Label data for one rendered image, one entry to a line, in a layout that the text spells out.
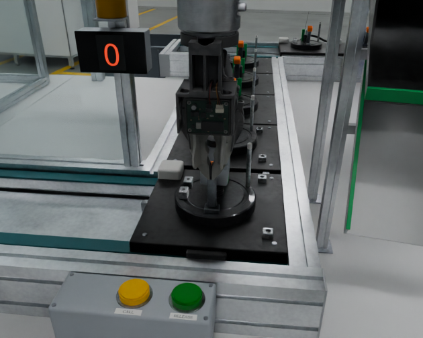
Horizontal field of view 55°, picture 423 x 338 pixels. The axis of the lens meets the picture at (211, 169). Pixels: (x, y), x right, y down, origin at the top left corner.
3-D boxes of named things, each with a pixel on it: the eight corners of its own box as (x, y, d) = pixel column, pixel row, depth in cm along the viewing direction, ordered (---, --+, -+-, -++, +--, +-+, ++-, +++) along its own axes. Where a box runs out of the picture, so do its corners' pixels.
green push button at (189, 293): (200, 317, 51) (200, 306, 51) (168, 314, 52) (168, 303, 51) (204, 294, 55) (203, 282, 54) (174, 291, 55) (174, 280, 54)
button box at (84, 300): (210, 355, 53) (210, 322, 50) (54, 341, 55) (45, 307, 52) (215, 313, 59) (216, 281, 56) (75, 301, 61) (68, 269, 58)
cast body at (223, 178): (227, 186, 66) (227, 147, 62) (200, 184, 66) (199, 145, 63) (230, 162, 73) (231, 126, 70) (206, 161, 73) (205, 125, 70)
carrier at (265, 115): (276, 131, 104) (280, 84, 98) (184, 127, 107) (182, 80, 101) (274, 101, 125) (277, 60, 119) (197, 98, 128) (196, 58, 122)
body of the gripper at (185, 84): (174, 138, 51) (170, 39, 45) (186, 114, 59) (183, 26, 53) (236, 141, 50) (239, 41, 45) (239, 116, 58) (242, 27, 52)
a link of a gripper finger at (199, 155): (184, 194, 57) (182, 133, 52) (191, 174, 62) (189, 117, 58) (207, 195, 56) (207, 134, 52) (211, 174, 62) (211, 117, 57)
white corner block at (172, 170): (180, 188, 79) (180, 170, 78) (158, 187, 80) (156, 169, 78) (184, 177, 84) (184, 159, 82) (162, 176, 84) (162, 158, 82)
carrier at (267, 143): (280, 179, 83) (285, 121, 77) (164, 172, 85) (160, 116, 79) (276, 132, 104) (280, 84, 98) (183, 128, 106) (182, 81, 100)
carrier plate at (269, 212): (287, 263, 61) (288, 252, 60) (129, 252, 63) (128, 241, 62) (280, 182, 82) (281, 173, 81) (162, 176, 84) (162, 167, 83)
